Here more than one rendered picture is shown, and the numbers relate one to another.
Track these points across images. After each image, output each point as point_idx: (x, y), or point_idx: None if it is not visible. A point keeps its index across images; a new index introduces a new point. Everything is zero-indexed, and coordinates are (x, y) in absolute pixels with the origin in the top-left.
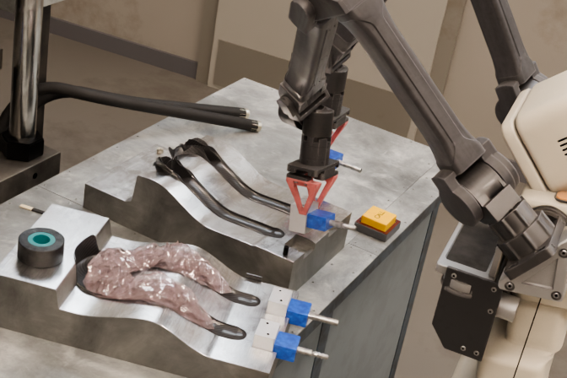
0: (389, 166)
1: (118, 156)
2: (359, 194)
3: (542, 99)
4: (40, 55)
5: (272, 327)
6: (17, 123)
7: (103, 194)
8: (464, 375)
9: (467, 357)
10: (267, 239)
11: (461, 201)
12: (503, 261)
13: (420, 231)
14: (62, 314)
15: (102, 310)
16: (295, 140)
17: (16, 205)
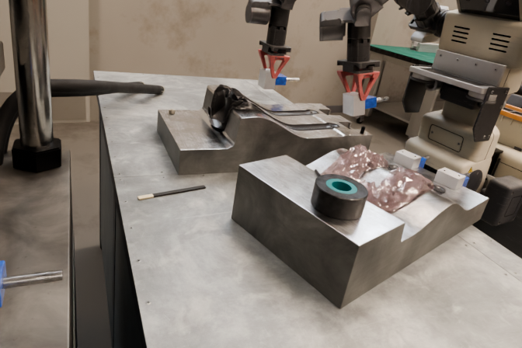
0: (242, 90)
1: (123, 133)
2: None
3: None
4: None
5: (450, 171)
6: (40, 129)
7: (203, 152)
8: (456, 158)
9: (437, 151)
10: (339, 130)
11: None
12: (419, 95)
13: None
14: (401, 245)
15: (415, 220)
16: (186, 92)
17: (133, 200)
